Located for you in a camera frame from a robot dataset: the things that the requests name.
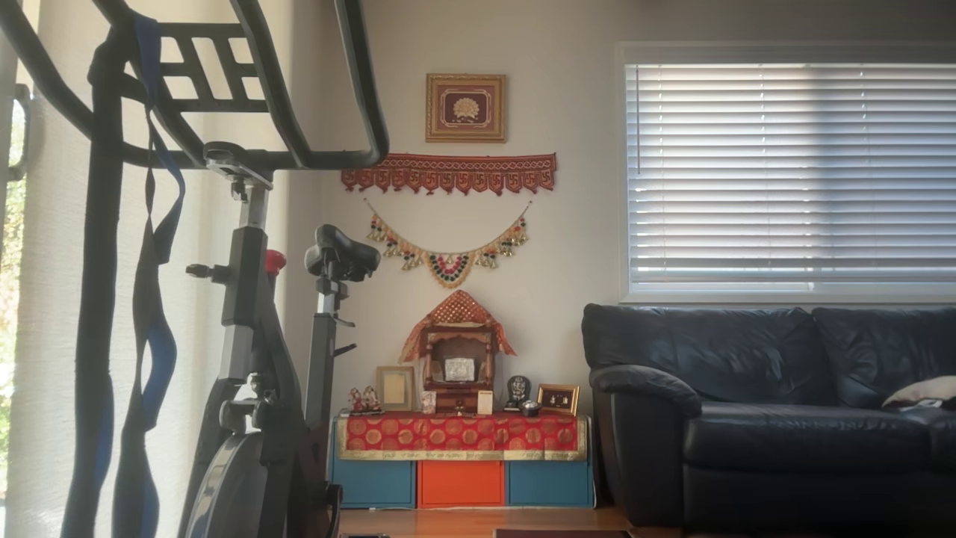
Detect beaded door garland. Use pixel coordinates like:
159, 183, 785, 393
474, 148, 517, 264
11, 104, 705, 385
364, 198, 533, 290

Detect orange shrine canopy cloth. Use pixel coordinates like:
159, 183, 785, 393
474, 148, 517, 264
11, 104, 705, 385
400, 290, 516, 365

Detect small wooden shrine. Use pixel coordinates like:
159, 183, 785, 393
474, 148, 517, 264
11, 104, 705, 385
420, 325, 497, 414

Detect red gold patterned tablecloth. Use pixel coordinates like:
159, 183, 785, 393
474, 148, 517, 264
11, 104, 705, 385
336, 413, 589, 461

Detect orange storage cube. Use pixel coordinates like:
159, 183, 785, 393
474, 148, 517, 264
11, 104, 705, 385
418, 460, 506, 509

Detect blue storage cube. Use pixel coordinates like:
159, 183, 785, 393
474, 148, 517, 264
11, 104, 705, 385
332, 460, 416, 509
508, 460, 593, 509

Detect black exercise bike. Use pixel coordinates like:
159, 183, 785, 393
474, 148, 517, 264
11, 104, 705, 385
0, 0, 391, 538

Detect dark red rug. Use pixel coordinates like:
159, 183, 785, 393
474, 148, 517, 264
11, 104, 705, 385
493, 528, 636, 538

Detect black leather sofa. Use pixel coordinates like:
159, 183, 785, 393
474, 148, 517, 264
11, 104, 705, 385
581, 303, 956, 533

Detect white window blinds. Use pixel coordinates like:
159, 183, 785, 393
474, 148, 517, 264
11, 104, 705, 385
626, 64, 956, 294

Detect white sheer curtain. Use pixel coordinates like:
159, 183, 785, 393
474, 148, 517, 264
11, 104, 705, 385
7, 0, 292, 538

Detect beige cushion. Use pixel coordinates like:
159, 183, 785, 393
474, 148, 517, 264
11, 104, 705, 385
881, 375, 956, 410

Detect red embroidered wall hanging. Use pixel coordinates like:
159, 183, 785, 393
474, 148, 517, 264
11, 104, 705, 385
341, 153, 557, 197

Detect beige photo frame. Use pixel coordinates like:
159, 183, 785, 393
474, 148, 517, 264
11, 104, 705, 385
375, 365, 416, 412

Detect gold photo frame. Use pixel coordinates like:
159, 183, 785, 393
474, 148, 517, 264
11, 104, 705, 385
537, 383, 580, 417

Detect gold framed wall picture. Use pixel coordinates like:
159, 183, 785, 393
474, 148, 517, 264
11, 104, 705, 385
426, 73, 507, 143

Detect white window frame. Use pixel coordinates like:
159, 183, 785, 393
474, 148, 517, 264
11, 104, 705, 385
618, 41, 956, 305

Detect black and blue strap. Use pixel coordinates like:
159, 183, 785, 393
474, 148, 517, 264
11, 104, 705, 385
112, 11, 187, 538

